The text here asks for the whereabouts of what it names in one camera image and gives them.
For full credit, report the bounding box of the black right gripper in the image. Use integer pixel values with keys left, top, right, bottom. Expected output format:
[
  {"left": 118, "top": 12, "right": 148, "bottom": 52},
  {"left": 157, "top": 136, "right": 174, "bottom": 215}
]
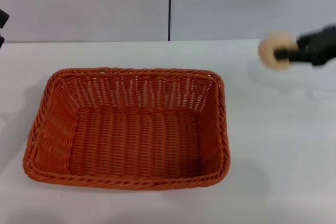
[{"left": 274, "top": 24, "right": 336, "bottom": 67}]

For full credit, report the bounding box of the pale peach with red blush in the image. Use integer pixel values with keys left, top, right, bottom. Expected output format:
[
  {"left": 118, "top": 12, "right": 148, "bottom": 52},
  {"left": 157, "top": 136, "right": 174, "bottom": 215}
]
[{"left": 257, "top": 30, "right": 298, "bottom": 72}]

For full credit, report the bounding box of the orange woven plastic basket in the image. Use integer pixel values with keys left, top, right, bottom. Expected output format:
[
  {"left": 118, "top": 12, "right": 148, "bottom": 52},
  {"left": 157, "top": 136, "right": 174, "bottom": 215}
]
[{"left": 22, "top": 67, "right": 231, "bottom": 191}]

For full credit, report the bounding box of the black vertical wall seam strip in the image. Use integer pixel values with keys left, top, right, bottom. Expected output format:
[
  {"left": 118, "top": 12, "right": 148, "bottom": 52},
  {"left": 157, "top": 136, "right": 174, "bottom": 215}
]
[{"left": 167, "top": 0, "right": 172, "bottom": 42}]

